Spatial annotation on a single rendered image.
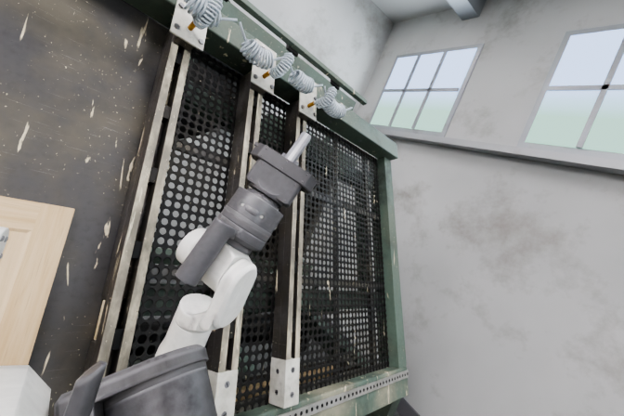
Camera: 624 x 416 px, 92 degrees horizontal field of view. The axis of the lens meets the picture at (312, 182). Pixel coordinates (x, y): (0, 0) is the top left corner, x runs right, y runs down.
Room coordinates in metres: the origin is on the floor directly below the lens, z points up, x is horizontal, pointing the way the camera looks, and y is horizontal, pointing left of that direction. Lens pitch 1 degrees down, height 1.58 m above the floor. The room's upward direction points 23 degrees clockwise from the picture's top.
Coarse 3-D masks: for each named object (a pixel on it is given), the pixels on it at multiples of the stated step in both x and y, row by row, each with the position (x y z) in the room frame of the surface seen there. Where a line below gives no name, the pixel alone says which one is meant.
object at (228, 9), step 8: (224, 8) 1.46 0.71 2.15; (232, 8) 1.48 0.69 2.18; (232, 16) 1.49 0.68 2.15; (240, 16) 1.52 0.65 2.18; (248, 24) 1.55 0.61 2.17; (256, 24) 1.58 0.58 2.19; (256, 32) 1.59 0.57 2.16; (264, 32) 1.62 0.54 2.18; (264, 40) 1.63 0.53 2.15; (272, 40) 1.66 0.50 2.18; (272, 48) 1.67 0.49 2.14; (280, 48) 1.70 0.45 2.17; (280, 56) 1.72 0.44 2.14; (296, 64) 1.80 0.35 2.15; (304, 64) 1.83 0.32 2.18; (304, 72) 1.85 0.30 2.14; (312, 72) 1.89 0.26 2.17; (320, 80) 1.94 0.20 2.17; (328, 80) 1.98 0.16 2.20; (336, 96) 2.07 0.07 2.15; (344, 96) 2.12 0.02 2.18; (344, 104) 2.14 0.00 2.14; (352, 104) 2.18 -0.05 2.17
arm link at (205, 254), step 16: (224, 208) 0.48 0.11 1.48; (224, 224) 0.43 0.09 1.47; (240, 224) 0.45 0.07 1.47; (192, 240) 0.47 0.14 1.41; (208, 240) 0.42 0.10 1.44; (224, 240) 0.43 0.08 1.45; (240, 240) 0.45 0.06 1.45; (256, 240) 0.46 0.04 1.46; (176, 256) 0.47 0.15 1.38; (192, 256) 0.41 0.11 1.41; (208, 256) 0.42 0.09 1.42; (224, 256) 0.44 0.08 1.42; (240, 256) 0.45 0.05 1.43; (176, 272) 0.41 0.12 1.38; (192, 272) 0.41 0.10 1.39; (208, 272) 0.44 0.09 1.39; (224, 272) 0.43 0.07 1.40
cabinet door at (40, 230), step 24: (0, 216) 0.57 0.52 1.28; (24, 216) 0.60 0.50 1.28; (48, 216) 0.62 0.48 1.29; (24, 240) 0.59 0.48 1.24; (48, 240) 0.61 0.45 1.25; (0, 264) 0.56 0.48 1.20; (24, 264) 0.58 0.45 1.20; (48, 264) 0.61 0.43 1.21; (0, 288) 0.55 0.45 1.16; (24, 288) 0.57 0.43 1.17; (48, 288) 0.60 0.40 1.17; (0, 312) 0.54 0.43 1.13; (24, 312) 0.56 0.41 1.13; (0, 336) 0.53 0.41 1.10; (24, 336) 0.56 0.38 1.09; (0, 360) 0.53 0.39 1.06; (24, 360) 0.55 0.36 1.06
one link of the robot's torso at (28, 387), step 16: (0, 368) 0.25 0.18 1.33; (16, 368) 0.26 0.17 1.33; (96, 368) 0.18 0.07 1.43; (0, 384) 0.23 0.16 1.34; (16, 384) 0.23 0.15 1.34; (32, 384) 0.25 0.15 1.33; (80, 384) 0.17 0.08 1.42; (96, 384) 0.17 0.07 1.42; (0, 400) 0.20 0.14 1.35; (16, 400) 0.21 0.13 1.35; (32, 400) 0.23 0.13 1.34; (48, 400) 0.25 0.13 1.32; (80, 400) 0.17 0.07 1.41
